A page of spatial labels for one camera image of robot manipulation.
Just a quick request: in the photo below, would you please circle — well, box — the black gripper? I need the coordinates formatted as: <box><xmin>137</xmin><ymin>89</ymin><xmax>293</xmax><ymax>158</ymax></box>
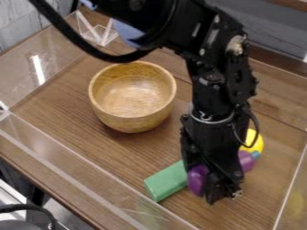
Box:
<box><xmin>179</xmin><ymin>111</ymin><xmax>259</xmax><ymax>206</ymax></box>

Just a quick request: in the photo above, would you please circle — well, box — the purple toy eggplant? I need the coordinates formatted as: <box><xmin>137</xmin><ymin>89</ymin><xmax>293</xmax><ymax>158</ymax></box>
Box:
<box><xmin>187</xmin><ymin>150</ymin><xmax>262</xmax><ymax>197</ymax></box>

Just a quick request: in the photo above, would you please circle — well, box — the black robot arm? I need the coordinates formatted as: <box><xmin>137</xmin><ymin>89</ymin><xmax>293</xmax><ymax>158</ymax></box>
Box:
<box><xmin>30</xmin><ymin>0</ymin><xmax>259</xmax><ymax>204</ymax></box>

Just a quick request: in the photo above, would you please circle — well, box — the brown wooden bowl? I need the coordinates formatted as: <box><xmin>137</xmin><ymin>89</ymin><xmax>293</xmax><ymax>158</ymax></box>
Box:
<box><xmin>89</xmin><ymin>61</ymin><xmax>177</xmax><ymax>133</ymax></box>

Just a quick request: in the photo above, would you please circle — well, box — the green rectangular block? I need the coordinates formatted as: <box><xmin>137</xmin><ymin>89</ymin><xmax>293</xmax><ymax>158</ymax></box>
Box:
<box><xmin>145</xmin><ymin>161</ymin><xmax>187</xmax><ymax>202</ymax></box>

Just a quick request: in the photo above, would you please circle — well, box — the yellow toy lemon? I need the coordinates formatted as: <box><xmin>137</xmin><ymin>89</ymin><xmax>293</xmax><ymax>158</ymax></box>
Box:
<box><xmin>241</xmin><ymin>128</ymin><xmax>265</xmax><ymax>153</ymax></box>

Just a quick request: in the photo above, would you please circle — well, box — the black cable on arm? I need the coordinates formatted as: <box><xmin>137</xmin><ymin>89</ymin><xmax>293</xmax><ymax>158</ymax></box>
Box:
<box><xmin>29</xmin><ymin>0</ymin><xmax>158</xmax><ymax>65</ymax></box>

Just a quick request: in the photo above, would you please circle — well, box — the black device with cable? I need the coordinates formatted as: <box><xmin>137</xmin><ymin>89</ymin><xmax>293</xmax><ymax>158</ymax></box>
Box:
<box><xmin>0</xmin><ymin>204</ymin><xmax>59</xmax><ymax>230</ymax></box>

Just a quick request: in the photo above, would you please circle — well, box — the clear acrylic tray wall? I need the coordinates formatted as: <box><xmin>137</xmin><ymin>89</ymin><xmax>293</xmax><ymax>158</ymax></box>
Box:
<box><xmin>0</xmin><ymin>110</ymin><xmax>198</xmax><ymax>230</ymax></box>

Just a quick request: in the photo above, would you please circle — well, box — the clear acrylic corner bracket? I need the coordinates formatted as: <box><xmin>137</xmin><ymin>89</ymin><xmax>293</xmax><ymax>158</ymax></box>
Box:
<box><xmin>77</xmin><ymin>11</ymin><xmax>119</xmax><ymax>47</ymax></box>

